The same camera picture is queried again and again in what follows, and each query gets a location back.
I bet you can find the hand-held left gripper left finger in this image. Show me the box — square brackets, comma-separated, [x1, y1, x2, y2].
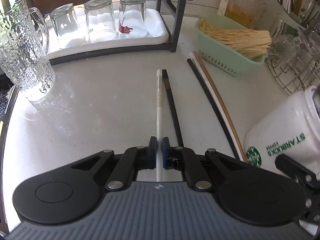
[50, 136, 158, 192]

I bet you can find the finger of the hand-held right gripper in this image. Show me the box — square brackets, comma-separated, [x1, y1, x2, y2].
[274, 154, 320, 220]

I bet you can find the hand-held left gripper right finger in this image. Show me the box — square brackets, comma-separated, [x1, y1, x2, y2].
[162, 137, 270, 192]

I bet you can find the white mug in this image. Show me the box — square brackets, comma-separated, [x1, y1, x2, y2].
[244, 85, 320, 178]

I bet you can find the white chopstick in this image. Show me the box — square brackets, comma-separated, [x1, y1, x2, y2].
[189, 52, 247, 162]
[155, 69, 165, 182]

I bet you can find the black chopstick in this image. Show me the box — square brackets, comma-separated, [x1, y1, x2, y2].
[162, 69, 186, 148]
[187, 58, 238, 159]

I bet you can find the wooden chopstick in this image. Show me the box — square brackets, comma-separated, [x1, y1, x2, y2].
[192, 50, 248, 162]

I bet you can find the green plastic basket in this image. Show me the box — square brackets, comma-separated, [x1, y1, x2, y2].
[194, 14, 270, 77]

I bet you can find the cut glass cup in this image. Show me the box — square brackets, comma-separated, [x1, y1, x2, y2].
[272, 21, 304, 63]
[296, 27, 320, 80]

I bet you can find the white tray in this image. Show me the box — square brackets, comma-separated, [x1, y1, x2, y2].
[46, 7, 170, 61]

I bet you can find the dried noodle bundle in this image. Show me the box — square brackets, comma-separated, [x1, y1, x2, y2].
[199, 19, 273, 60]

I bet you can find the black metal rack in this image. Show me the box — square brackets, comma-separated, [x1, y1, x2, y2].
[0, 0, 191, 67]

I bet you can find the clear glass with red sticker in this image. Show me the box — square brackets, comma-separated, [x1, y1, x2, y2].
[119, 0, 148, 40]

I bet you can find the clear drinking glass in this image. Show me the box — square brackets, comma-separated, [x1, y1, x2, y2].
[50, 3, 86, 50]
[84, 0, 120, 44]

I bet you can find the green chopstick holder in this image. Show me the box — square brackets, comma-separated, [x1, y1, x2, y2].
[271, 0, 320, 29]

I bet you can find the tall clear glass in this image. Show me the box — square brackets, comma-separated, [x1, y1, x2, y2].
[260, 0, 283, 38]

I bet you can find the steel wool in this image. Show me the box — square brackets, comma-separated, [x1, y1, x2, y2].
[0, 84, 16, 100]

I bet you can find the textured glass mug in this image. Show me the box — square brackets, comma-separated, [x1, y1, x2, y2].
[0, 0, 56, 103]

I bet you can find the red lid plastic jar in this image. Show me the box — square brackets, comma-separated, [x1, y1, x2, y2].
[219, 0, 262, 30]

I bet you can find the wire glass rack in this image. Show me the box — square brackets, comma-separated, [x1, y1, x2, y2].
[264, 25, 320, 97]

